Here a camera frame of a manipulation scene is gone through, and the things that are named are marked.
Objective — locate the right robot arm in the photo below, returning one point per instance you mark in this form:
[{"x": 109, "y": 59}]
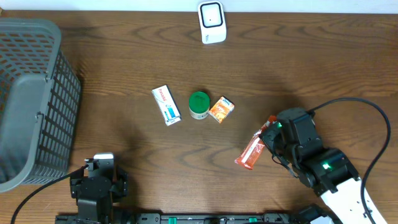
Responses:
[{"x": 294, "y": 141}]

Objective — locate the white Panadol box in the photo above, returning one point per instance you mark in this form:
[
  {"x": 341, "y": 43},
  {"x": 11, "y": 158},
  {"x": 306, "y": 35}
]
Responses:
[{"x": 166, "y": 104}]

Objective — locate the small orange box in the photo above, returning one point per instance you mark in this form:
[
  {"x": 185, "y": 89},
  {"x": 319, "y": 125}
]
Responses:
[{"x": 221, "y": 109}]

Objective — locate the white barcode scanner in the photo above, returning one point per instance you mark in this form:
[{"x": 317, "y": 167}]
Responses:
[{"x": 212, "y": 22}]

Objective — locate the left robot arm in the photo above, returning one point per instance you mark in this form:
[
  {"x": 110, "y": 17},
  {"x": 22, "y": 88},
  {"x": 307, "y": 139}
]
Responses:
[{"x": 98, "y": 210}]

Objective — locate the orange Topps candy bar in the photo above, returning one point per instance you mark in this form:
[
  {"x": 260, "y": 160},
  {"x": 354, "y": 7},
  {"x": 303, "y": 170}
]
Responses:
[{"x": 253, "y": 150}]

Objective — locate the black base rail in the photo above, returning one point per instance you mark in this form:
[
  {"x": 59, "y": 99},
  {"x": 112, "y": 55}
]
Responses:
[{"x": 156, "y": 218}]

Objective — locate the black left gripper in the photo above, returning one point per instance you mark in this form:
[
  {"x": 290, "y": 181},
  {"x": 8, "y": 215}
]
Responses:
[{"x": 119, "y": 188}]

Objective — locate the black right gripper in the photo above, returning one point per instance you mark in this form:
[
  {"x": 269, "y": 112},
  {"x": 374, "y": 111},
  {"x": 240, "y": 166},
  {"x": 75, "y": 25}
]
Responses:
[{"x": 268, "y": 134}]

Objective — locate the grey plastic basket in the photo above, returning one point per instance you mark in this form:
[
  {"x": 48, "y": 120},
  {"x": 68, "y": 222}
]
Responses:
[{"x": 40, "y": 98}]

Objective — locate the green lid jar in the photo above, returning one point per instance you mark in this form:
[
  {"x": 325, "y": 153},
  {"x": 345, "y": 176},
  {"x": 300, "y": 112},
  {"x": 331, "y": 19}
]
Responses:
[{"x": 199, "y": 105}]

